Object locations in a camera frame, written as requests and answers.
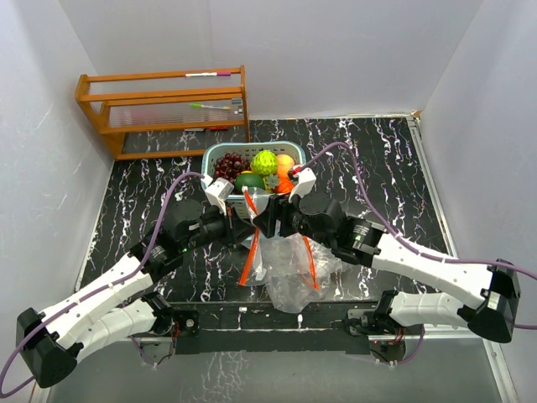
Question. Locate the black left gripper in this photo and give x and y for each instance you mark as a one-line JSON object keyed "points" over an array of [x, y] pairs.
{"points": [[236, 229]]}

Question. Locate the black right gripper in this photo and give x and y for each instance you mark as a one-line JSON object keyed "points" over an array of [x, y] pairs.
{"points": [[278, 208]]}

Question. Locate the clear zip top bag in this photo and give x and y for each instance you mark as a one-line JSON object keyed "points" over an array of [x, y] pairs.
{"points": [[295, 271]]}

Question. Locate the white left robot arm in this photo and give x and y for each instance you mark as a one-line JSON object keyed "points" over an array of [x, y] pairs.
{"points": [[119, 304]]}

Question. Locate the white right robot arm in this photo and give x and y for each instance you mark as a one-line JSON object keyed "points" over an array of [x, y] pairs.
{"points": [[483, 298]]}

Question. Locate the green avocado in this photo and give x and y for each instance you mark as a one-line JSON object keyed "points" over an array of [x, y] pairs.
{"points": [[249, 179]]}

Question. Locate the orange peach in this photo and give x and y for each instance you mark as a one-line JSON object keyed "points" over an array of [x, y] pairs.
{"points": [[284, 164]]}

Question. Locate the green custard apple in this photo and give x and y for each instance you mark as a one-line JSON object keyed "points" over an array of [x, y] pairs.
{"points": [[264, 163]]}

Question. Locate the dark red grapes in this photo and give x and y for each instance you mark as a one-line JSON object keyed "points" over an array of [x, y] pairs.
{"points": [[230, 165]]}

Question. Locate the green white marker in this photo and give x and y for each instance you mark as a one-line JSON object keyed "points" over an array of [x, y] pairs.
{"points": [[207, 106]]}

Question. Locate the pink white marker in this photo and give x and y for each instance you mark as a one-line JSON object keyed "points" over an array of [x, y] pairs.
{"points": [[208, 74]]}

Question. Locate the wooden rack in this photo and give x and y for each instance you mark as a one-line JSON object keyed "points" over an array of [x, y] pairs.
{"points": [[119, 105]]}

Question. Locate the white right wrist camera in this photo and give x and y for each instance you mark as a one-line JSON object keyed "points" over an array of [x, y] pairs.
{"points": [[304, 180]]}

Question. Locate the black metal base rail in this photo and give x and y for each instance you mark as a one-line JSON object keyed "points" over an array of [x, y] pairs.
{"points": [[257, 327]]}

